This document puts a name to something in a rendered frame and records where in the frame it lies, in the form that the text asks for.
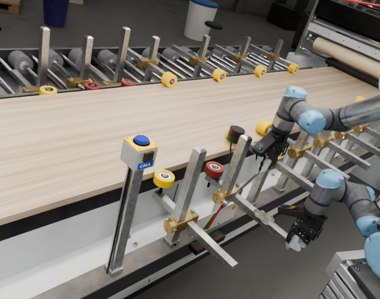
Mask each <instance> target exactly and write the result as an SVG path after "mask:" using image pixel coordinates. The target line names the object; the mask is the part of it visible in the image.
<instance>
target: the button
mask: <svg viewBox="0 0 380 299"><path fill-rule="evenodd" d="M134 141H135V142H136V143H138V144H140V145H146V144H148V143H149V138H148V137H146V136H145V135H137V136H135V138H134Z"/></svg>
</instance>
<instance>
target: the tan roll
mask: <svg viewBox="0 0 380 299"><path fill-rule="evenodd" d="M306 41H308V42H311V43H313V49H315V50H317V51H319V52H322V53H324V54H326V55H328V56H330V57H332V58H335V59H337V60H339V61H342V62H344V63H346V64H348V65H350V66H352V67H355V68H357V69H359V70H361V71H363V72H365V73H368V74H370V75H372V76H375V77H377V78H379V77H380V63H379V62H376V61H373V60H371V59H369V58H367V57H364V56H362V55H360V54H358V53H355V52H353V51H351V50H348V49H346V48H344V47H341V46H339V45H337V44H334V43H332V42H329V41H328V40H325V39H322V38H320V37H318V38H317V39H316V40H313V39H311V38H307V39H306Z"/></svg>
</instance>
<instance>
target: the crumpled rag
mask: <svg viewBox="0 0 380 299"><path fill-rule="evenodd" d="M253 212H254V213H255V216H256V217H257V218H259V219H260V220H261V221H262V223H264V224H266V225H271V221H274V218H273V216H272V215H271V214H268V213H265V212H264V210H262V211H259V210H257V209H254V210H253Z"/></svg>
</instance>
